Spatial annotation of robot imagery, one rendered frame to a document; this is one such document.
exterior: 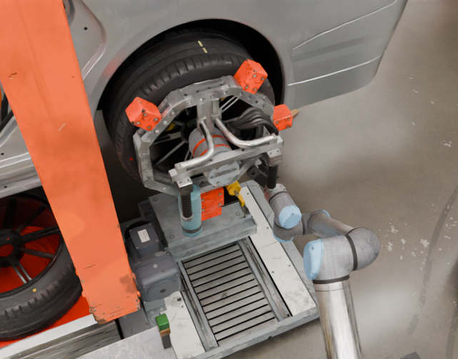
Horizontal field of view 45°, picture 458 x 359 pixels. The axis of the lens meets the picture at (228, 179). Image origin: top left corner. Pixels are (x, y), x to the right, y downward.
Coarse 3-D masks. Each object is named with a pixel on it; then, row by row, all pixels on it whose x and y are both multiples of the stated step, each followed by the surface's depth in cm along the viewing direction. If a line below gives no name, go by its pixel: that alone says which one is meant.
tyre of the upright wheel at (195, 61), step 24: (144, 48) 202; (168, 48) 199; (192, 48) 198; (216, 48) 200; (240, 48) 213; (120, 72) 204; (144, 72) 196; (168, 72) 191; (192, 72) 192; (216, 72) 197; (120, 96) 200; (144, 96) 192; (120, 120) 199; (120, 144) 204
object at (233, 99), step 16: (208, 80) 198; (192, 112) 209; (224, 112) 244; (240, 112) 235; (176, 128) 215; (192, 128) 222; (160, 144) 240; (176, 144) 220; (160, 160) 222; (176, 160) 236; (192, 176) 234
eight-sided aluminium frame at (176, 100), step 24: (168, 96) 191; (192, 96) 190; (216, 96) 193; (240, 96) 198; (264, 96) 210; (168, 120) 193; (144, 144) 196; (144, 168) 205; (240, 168) 230; (168, 192) 222
